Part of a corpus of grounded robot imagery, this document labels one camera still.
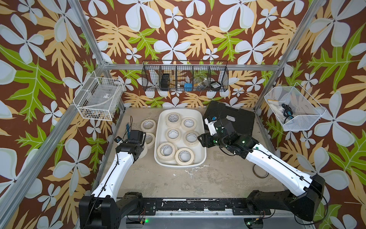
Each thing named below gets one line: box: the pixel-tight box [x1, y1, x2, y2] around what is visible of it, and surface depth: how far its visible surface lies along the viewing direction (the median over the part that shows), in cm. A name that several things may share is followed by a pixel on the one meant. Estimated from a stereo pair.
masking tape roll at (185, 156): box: [174, 147, 196, 166], surface depth 88 cm
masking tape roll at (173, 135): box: [164, 127, 182, 144], surface depth 103 cm
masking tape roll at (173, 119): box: [165, 112, 183, 128], surface depth 109 cm
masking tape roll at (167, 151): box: [156, 142, 178, 162], surface depth 90 cm
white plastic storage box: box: [153, 108, 207, 168], surface depth 100 cm
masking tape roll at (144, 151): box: [138, 141, 148, 159], surface depth 84 cm
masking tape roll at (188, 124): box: [181, 116, 198, 132], surface depth 108 cm
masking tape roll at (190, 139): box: [183, 130, 200, 148], surface depth 100 cm
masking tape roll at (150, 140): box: [145, 132, 156, 150], surface depth 102 cm
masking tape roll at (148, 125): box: [140, 118, 157, 134], surface depth 110 cm
